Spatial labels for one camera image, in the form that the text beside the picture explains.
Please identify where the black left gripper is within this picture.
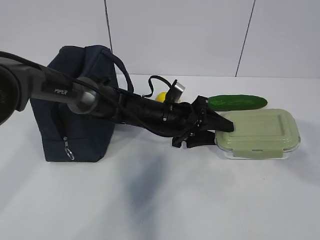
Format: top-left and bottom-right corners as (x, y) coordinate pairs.
(161, 96), (234, 148)

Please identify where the green cucumber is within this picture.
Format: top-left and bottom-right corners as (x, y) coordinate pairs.
(208, 94), (268, 112)

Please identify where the glass container with green lid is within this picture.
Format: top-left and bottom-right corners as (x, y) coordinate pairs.
(215, 108), (301, 160)

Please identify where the dark navy lunch bag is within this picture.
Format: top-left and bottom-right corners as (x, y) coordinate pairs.
(30, 45), (125, 163)

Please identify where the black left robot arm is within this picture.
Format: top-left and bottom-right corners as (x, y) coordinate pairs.
(0, 52), (234, 148)

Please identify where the yellow lemon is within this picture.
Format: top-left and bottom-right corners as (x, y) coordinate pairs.
(155, 92), (181, 103)

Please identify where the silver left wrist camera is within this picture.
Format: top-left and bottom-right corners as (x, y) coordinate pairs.
(164, 79), (185, 104)

